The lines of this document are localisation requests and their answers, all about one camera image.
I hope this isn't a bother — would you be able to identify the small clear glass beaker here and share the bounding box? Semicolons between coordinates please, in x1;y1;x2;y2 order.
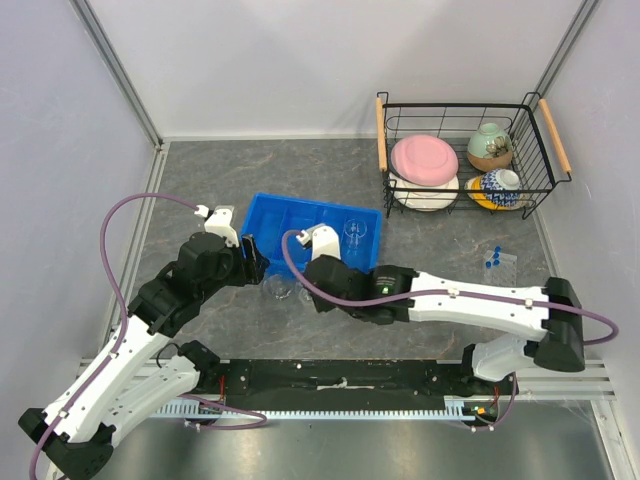
297;284;313;305

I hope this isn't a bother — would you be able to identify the blue plastic divided bin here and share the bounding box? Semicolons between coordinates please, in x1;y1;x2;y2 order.
239;193;384;281

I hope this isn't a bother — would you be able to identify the clear acrylic tube rack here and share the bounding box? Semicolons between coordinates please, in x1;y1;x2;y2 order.
482;250;517;287

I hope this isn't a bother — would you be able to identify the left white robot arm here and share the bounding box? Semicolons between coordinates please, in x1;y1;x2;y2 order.
19;232;269;479

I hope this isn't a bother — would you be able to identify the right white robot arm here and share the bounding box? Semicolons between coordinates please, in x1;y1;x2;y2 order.
304;255;585;394

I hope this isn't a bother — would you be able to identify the white bowl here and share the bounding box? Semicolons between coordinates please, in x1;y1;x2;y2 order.
388;173;460;212

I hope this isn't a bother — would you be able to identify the pink plate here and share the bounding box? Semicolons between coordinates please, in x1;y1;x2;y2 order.
391;135;459;187

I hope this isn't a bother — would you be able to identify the yellow bowl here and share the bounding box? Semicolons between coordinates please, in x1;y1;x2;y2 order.
464;176;507;211

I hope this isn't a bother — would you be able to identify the blue patterned bowl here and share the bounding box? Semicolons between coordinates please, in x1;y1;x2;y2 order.
480;168;521;208

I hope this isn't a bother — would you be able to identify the green brown ceramic bowl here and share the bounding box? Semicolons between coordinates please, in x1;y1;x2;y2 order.
467;122;513;172

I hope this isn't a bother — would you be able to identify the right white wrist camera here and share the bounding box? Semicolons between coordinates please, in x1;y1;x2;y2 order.
296;223;341;261

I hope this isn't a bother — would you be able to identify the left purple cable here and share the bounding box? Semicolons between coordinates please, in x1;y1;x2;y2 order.
27;193;269;480

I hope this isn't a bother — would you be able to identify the purple cable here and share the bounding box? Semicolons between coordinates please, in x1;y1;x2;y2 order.
27;193;269;480
281;229;619;432

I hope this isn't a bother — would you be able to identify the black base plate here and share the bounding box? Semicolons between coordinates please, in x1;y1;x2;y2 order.
194;359;507;412

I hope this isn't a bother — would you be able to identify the black wire dish basket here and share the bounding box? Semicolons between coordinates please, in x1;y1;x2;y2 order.
375;91;572;218

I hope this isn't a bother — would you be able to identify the grey slotted cable duct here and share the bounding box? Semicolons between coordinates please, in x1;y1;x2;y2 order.
151;398;476;422

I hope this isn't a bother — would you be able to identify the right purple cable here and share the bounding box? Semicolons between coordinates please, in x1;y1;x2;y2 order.
281;229;619;432

